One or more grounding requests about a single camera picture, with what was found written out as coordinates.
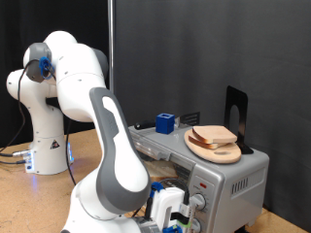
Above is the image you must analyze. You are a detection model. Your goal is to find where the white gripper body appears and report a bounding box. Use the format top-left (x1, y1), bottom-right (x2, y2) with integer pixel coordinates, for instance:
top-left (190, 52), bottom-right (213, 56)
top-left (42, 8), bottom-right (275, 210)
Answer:
top-left (150, 186), bottom-right (197, 233)

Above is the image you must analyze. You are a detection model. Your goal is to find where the spatula with blue grip block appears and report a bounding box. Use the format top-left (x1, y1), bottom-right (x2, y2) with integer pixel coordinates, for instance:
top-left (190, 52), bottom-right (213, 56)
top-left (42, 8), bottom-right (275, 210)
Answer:
top-left (133, 111), bottom-right (201, 136)

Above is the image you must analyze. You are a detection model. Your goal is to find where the silver oven knob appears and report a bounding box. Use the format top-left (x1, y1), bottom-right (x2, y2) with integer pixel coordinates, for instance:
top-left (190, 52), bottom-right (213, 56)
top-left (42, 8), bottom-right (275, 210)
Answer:
top-left (190, 216), bottom-right (202, 233)
top-left (189, 192), bottom-right (207, 212)

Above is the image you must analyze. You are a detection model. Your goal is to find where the silver toaster oven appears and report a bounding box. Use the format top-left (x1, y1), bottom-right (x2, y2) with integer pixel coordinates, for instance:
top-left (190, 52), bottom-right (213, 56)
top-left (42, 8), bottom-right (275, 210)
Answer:
top-left (127, 117), bottom-right (270, 233)

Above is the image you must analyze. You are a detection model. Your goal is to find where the brown-edged wooden toast slice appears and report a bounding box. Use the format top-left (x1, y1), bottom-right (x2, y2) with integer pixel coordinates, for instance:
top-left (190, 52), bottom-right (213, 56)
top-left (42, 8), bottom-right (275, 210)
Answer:
top-left (188, 135), bottom-right (229, 150)

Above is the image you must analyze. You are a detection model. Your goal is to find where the pale wooden toast slice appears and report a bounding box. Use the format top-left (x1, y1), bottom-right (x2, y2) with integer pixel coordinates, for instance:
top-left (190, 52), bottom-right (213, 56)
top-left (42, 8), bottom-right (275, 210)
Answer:
top-left (192, 125), bottom-right (238, 145)

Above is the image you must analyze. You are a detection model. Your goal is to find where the oval wooden cutting board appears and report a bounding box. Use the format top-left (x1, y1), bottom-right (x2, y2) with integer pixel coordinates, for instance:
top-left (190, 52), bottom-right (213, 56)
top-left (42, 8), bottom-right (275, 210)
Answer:
top-left (184, 128), bottom-right (243, 165)

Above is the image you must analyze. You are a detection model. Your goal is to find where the black metal bookend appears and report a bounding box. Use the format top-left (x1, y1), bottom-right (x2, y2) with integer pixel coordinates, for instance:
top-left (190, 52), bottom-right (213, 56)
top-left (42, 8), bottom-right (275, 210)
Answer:
top-left (224, 84), bottom-right (255, 155)

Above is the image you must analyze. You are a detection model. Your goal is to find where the dark grey backdrop panel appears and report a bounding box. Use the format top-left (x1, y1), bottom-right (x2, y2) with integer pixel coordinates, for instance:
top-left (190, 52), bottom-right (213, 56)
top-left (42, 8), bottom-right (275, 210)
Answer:
top-left (114, 0), bottom-right (311, 232)

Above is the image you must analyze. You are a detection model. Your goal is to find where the vertical metal pole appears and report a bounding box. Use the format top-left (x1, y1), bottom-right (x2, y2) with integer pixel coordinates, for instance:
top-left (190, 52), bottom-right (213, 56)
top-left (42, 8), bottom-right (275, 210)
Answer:
top-left (107, 0), bottom-right (116, 93)

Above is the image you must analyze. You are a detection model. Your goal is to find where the black backdrop curtain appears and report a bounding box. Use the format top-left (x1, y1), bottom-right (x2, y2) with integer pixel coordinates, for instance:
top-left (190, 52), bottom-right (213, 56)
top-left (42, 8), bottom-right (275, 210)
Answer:
top-left (0, 0), bottom-right (111, 149)

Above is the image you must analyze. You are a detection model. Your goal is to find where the black base cable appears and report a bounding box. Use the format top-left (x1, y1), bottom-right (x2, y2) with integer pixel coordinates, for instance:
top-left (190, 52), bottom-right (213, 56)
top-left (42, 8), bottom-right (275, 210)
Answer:
top-left (0, 158), bottom-right (32, 166)

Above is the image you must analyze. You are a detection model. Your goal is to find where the base cable with silver connector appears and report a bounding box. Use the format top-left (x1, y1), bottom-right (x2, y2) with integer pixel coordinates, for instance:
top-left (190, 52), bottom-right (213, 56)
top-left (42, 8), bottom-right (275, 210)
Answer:
top-left (0, 149), bottom-right (32, 159)

